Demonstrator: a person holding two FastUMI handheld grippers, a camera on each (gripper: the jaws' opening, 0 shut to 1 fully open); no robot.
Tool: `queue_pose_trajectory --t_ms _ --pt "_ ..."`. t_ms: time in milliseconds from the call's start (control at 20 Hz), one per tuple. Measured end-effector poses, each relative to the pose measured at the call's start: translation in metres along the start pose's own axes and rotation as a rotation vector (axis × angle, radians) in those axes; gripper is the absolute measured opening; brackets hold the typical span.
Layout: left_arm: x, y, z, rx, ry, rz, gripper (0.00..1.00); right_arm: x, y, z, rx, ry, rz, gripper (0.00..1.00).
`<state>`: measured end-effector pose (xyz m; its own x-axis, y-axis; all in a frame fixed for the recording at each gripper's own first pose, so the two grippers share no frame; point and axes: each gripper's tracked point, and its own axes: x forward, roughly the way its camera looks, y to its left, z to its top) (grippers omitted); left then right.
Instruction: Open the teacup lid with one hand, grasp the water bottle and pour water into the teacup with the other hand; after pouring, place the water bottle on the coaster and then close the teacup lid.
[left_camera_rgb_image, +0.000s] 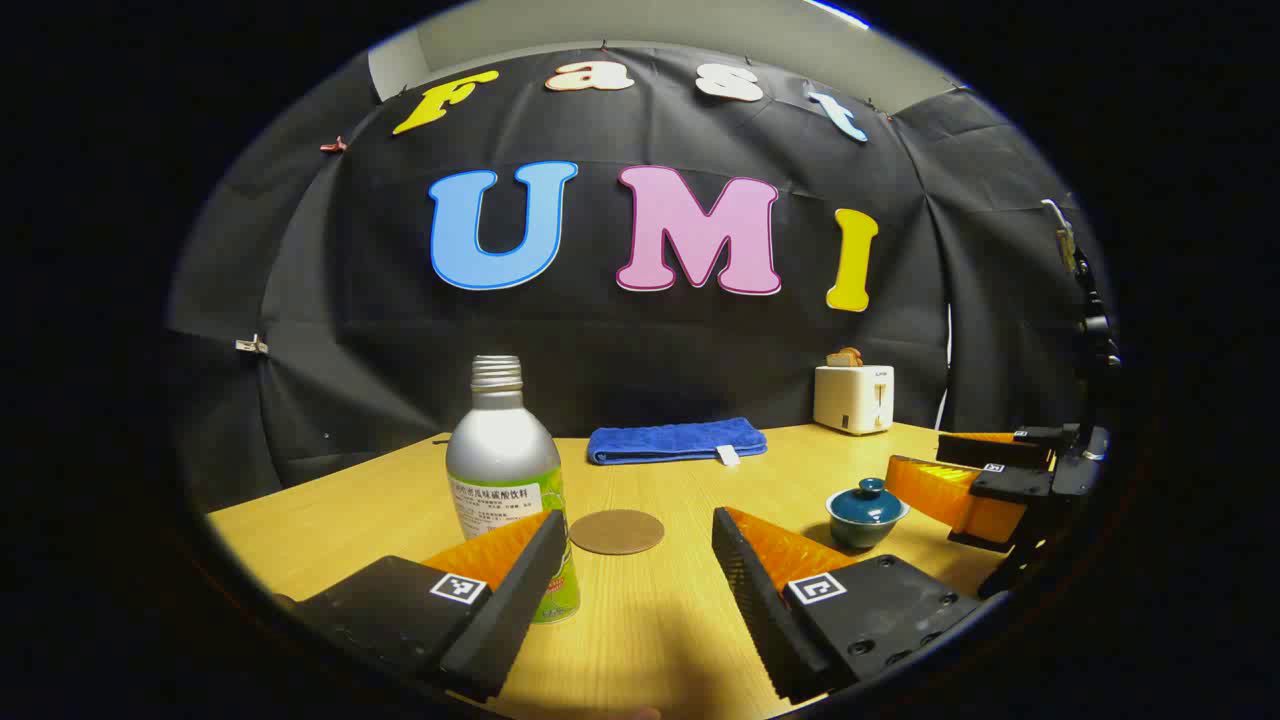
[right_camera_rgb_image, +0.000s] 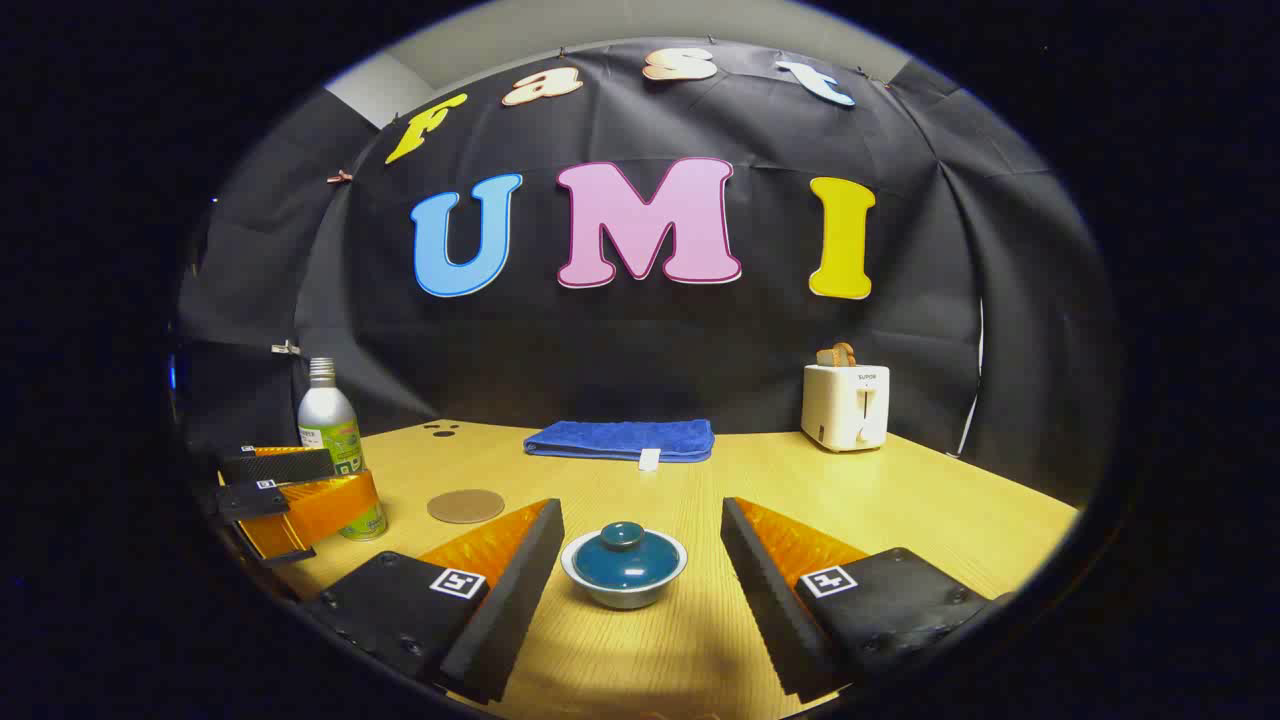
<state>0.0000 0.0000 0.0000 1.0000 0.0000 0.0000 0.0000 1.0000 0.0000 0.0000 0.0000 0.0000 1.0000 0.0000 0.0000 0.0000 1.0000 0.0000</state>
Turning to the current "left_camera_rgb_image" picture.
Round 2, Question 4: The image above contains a white toaster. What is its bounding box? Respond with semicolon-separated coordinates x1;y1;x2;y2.
813;364;896;436

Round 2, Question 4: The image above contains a silver water bottle green label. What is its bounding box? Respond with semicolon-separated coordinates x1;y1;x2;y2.
446;355;582;625

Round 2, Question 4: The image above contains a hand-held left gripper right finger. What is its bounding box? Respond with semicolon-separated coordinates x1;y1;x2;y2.
711;506;987;705

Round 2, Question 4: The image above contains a folded blue towel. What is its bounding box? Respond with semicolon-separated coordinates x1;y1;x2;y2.
587;417;769;467

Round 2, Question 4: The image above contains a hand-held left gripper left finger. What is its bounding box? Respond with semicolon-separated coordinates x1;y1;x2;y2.
272;508;569;704

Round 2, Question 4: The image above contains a round brown coaster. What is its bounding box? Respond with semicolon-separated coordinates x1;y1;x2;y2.
569;509;666;557

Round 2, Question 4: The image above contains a black backdrop cloth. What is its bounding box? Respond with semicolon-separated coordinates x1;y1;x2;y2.
165;40;1116;516

